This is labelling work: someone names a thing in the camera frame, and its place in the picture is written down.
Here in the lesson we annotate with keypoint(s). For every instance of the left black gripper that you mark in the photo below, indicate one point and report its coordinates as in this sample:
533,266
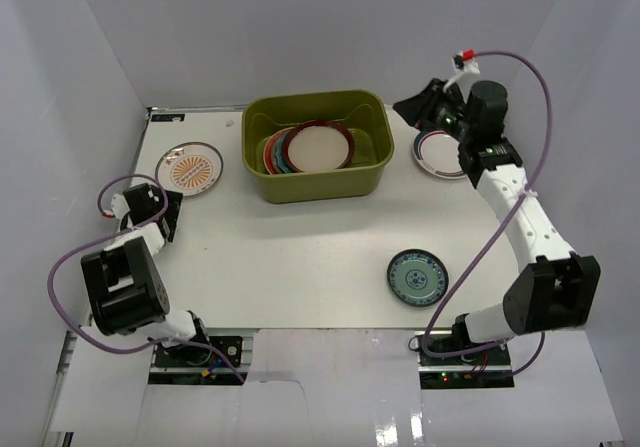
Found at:
167,212

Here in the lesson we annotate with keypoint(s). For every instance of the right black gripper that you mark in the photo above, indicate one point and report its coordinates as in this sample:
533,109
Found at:
418,110

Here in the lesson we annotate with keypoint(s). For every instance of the orange sunburst plate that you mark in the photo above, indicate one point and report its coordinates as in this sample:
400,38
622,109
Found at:
190,169

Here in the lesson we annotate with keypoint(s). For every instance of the dark red rimmed plate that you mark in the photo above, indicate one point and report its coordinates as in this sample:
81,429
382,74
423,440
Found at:
321,145

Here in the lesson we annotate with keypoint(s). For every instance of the red and teal plate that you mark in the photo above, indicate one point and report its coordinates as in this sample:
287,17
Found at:
267,156

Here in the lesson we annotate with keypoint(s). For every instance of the grey deer plate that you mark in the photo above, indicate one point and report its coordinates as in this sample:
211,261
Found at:
276,158

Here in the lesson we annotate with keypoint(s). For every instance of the teal scalloped plate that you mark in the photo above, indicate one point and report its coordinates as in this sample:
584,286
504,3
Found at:
291,132

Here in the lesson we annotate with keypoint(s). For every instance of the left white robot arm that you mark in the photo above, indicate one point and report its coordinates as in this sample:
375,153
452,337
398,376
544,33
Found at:
125,290

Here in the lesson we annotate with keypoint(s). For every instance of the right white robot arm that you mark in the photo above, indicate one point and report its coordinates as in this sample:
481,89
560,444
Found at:
556,286

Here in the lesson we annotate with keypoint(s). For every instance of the green plastic bin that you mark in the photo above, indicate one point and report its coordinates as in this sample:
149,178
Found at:
361,112

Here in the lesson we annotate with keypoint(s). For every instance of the white plate striped rim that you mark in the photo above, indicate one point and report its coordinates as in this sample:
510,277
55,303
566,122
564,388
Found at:
436,153

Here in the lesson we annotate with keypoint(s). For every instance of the left blue table label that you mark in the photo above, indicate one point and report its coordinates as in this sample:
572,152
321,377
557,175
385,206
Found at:
170,118

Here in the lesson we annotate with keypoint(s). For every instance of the small blue patterned plate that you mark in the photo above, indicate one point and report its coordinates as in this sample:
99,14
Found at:
417,277

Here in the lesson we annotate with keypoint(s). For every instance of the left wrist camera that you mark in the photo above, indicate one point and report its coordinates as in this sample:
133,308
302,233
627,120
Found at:
118,209

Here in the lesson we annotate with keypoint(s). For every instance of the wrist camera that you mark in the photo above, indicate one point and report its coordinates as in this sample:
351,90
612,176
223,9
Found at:
118,209
464,64

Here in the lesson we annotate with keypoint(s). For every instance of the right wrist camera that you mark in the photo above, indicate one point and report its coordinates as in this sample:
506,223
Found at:
464,64

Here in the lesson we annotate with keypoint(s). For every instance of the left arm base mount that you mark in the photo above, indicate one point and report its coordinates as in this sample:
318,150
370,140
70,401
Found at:
189,366

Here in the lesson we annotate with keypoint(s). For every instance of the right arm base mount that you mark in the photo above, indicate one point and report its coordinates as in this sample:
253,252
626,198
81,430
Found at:
489,369

